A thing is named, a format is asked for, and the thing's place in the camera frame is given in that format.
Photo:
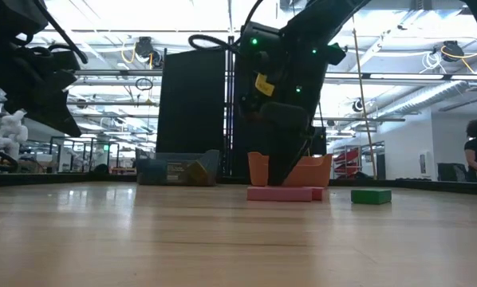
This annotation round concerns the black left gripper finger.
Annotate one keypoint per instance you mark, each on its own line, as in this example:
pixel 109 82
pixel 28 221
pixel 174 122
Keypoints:
pixel 59 119

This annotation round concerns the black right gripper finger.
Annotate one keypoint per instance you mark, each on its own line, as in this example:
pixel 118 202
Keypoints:
pixel 298 143
pixel 280 155

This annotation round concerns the long pink block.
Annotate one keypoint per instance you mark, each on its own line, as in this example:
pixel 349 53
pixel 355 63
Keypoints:
pixel 279 194

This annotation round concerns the long red block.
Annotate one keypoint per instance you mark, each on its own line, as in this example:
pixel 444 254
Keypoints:
pixel 318 193

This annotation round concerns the long green block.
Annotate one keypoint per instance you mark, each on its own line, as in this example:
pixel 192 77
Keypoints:
pixel 371 197

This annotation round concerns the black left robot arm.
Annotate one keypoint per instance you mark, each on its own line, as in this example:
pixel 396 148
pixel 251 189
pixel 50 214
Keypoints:
pixel 3 16

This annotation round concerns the black computer case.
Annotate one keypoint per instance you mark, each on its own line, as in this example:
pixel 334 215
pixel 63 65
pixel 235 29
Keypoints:
pixel 321 139

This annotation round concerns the orange plastic bin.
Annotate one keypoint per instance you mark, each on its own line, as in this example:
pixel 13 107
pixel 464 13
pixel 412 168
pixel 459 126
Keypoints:
pixel 314 171

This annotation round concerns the yellow gripper tag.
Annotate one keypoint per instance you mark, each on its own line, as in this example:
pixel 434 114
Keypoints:
pixel 265 85

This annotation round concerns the red shelf rack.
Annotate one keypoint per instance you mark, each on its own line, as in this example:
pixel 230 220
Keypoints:
pixel 347 161

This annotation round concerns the black divider panel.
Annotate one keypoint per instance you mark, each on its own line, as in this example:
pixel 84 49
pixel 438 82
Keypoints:
pixel 190 103

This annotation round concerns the grey translucent plastic bin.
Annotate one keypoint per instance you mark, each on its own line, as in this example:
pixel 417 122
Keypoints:
pixel 170 169

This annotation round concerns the black chair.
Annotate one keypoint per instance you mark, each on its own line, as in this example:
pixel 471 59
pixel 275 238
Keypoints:
pixel 452 172

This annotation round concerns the black workstation frame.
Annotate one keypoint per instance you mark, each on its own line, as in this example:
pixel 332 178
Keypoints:
pixel 71 138

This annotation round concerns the black aluminium table frame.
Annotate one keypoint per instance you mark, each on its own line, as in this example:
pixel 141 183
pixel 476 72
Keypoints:
pixel 43 179

